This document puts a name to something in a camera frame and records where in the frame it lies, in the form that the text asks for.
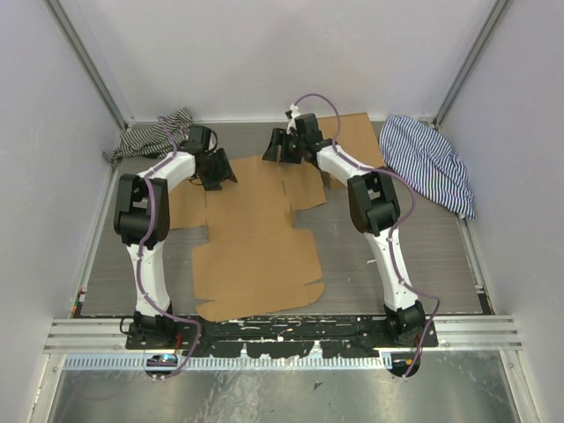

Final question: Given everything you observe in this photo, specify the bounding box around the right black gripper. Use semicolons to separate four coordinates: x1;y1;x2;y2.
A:
263;128;306;165

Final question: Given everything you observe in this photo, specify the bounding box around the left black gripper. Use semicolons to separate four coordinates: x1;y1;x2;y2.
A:
198;149;238;193

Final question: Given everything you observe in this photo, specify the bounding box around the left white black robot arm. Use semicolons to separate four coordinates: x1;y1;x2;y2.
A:
114;147;237;350

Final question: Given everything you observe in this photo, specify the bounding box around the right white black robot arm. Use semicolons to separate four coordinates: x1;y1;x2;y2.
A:
263;128;426;348

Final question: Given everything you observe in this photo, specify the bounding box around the folded brown cardboard box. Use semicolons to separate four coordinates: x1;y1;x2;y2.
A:
317;112;385;190

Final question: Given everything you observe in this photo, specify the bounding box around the grey striped cloth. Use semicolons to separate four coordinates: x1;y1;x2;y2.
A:
102;108;193;168

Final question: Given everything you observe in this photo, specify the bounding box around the blue white striped cloth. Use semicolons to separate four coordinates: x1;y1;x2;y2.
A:
380;115;476;219

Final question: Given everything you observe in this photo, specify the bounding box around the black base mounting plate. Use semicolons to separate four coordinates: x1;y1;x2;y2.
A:
119;315;422;359

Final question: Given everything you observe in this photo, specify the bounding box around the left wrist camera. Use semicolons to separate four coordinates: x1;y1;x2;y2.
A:
178;124;218;155

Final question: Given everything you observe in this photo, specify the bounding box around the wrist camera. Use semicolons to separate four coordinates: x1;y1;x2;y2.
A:
286;104;319;136
178;124;218;155

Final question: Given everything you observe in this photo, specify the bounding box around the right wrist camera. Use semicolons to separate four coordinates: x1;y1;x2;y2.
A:
286;104;319;136

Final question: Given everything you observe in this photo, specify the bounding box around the perforated cable duct strip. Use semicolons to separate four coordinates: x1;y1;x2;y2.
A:
62;352;392;371

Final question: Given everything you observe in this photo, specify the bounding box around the aluminium rail frame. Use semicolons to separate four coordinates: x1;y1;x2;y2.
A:
44;315;523;357

